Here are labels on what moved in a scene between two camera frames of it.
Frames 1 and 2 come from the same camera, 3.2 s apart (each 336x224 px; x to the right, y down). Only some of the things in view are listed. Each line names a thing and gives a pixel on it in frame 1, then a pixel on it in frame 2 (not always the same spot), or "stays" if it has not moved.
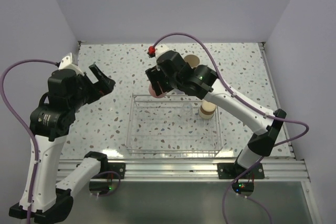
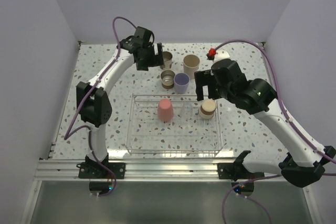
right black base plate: (232, 171) stays
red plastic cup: (153, 93) -> (165, 110)
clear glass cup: (187, 112) stays
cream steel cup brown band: (207, 109) stays
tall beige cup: (192, 60) stays
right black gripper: (155, 75) -> (202, 78)
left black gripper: (104, 85) -> (157, 60)
